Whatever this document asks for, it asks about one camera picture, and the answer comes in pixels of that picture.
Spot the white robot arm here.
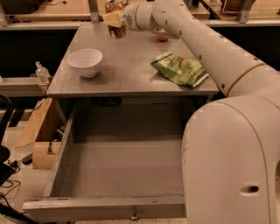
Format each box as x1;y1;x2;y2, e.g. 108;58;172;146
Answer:
103;0;280;224

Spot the grey cabinet counter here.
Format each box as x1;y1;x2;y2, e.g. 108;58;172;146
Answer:
47;23;218;99

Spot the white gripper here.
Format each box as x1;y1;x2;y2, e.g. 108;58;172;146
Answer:
102;2;141;32

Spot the red apple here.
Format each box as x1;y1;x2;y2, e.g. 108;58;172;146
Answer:
156;35;168;42

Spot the metal drawer knob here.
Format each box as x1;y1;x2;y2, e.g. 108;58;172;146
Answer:
129;209;139;221

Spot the orange soda can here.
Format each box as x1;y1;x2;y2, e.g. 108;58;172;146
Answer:
105;0;126;39

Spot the green chip bag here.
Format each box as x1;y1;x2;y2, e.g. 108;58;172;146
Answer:
150;52;209;88

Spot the clear sanitizer bottle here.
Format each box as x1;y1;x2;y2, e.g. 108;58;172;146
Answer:
35;61;50;84

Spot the brown cardboard box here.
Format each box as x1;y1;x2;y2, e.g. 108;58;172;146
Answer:
15;98;61;170

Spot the grey open drawer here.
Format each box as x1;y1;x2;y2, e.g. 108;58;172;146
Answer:
23;100;193;222

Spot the white ceramic bowl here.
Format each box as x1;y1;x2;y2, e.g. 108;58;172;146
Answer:
67;48;103;78

